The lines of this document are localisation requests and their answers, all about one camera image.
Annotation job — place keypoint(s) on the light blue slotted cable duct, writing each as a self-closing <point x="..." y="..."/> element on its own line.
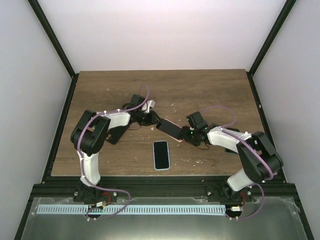
<point x="78" y="209"/>

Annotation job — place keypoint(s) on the purple-edged smartphone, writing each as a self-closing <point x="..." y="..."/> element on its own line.
<point x="161" y="155"/>

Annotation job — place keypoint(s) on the black phone case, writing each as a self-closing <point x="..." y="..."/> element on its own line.
<point x="114" y="134"/>

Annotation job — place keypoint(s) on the metal base plate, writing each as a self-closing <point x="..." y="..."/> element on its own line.
<point x="272" y="218"/>

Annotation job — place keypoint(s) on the light blue phone case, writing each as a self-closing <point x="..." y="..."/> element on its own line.
<point x="161" y="155"/>

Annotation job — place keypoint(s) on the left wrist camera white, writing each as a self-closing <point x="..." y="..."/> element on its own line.
<point x="148" y="106"/>

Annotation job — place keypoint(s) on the pink phone case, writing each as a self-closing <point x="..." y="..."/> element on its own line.
<point x="175" y="123"/>

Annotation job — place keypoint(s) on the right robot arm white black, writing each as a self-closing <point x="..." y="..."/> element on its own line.
<point x="259" y="158"/>

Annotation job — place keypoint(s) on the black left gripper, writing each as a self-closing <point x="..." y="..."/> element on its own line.
<point x="151" y="119"/>

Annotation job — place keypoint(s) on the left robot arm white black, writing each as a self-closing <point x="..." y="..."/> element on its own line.
<point x="95" y="128"/>

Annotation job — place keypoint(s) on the teal-edged smartphone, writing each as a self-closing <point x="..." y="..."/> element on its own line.
<point x="228" y="151"/>

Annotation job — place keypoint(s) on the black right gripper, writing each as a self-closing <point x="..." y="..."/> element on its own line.
<point x="183" y="136"/>

